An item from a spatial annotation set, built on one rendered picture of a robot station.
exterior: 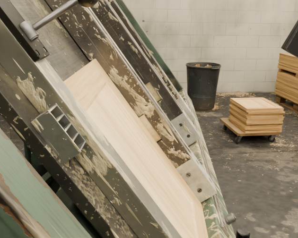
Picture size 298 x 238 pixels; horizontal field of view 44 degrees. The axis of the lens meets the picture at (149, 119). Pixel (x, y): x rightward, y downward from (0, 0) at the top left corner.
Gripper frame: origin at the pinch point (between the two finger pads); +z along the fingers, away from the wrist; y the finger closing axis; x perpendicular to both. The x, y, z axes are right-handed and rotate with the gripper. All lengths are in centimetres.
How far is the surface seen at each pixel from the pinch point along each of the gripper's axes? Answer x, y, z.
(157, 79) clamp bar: 6, -88, 27
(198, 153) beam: 29, -73, 43
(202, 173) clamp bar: 18, -41, 38
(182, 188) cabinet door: 13, -35, 42
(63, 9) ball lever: -29.3, -9.0, 12.8
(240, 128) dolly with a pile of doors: 170, -327, 70
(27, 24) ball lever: -32.5, -6.5, 16.6
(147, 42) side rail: 12, -187, 24
